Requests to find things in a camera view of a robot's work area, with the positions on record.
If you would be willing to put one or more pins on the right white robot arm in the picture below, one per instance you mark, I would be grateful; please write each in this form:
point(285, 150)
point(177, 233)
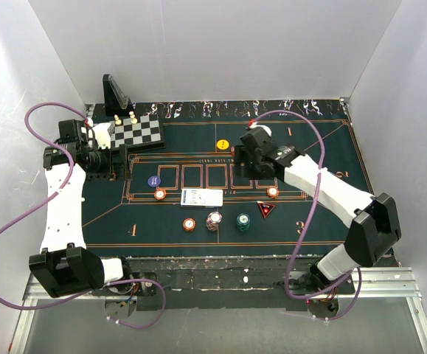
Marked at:
point(372, 221)

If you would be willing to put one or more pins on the green poker table mat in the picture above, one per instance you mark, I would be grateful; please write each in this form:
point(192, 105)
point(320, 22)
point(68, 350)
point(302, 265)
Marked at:
point(122, 218)

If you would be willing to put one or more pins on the green poker chip stack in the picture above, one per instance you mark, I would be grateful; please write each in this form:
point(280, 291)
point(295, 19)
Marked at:
point(243, 222)

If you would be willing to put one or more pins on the red triangular dealer button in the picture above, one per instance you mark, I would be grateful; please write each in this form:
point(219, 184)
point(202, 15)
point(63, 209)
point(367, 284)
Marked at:
point(265, 208)

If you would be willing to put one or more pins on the small chess board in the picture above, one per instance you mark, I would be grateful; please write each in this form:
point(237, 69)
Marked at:
point(146, 134)

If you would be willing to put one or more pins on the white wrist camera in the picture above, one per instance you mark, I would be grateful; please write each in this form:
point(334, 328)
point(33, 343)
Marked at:
point(100, 135)
point(265, 128)

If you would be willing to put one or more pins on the blue playing card box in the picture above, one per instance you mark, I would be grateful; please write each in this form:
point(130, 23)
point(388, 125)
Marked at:
point(208, 198)

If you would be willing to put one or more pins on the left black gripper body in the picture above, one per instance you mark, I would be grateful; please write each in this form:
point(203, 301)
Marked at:
point(102, 167)

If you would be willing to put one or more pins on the black triangular stand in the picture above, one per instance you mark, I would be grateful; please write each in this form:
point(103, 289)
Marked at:
point(116, 102)

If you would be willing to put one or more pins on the aluminium rail frame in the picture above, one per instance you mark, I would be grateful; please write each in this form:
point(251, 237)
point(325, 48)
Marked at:
point(386, 317)

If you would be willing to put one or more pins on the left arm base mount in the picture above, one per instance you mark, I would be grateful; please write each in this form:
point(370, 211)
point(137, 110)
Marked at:
point(128, 292)

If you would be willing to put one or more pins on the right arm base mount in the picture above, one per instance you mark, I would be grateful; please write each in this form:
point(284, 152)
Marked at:
point(321, 301)

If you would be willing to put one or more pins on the cream chess pawn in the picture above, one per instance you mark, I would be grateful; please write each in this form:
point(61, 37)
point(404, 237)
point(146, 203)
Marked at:
point(133, 118)
point(117, 120)

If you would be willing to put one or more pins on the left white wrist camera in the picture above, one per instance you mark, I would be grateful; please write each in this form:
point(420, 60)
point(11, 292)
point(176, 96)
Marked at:
point(100, 135)

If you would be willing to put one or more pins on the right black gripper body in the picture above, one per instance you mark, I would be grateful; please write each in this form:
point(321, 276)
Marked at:
point(253, 169)

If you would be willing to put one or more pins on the blue small blind button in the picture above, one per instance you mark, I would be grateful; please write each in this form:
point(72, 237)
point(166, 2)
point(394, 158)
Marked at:
point(154, 181)

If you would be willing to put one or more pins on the orange poker chip stack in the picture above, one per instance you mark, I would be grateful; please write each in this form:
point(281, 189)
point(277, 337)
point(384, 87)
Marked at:
point(189, 224)

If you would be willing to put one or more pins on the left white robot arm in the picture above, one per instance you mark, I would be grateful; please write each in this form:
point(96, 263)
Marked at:
point(64, 266)

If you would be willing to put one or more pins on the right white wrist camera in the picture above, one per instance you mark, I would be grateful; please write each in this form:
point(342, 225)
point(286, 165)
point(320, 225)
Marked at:
point(265, 128)

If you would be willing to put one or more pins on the yellow big blind button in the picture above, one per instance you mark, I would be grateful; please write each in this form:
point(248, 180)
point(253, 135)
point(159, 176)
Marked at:
point(222, 145)

